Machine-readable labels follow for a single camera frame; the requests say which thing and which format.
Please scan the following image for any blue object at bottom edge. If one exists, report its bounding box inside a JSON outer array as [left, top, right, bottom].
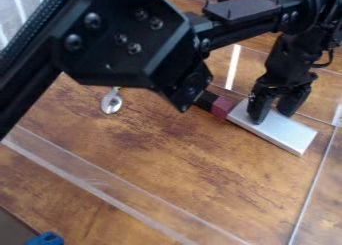
[[24, 232, 65, 245]]

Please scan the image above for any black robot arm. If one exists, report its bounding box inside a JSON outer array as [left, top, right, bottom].
[[0, 0, 342, 140]]

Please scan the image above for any spoon with yellow handle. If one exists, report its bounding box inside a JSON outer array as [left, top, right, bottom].
[[101, 87, 123, 115]]

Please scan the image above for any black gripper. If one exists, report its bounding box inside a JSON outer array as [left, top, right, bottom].
[[247, 34, 319, 124]]

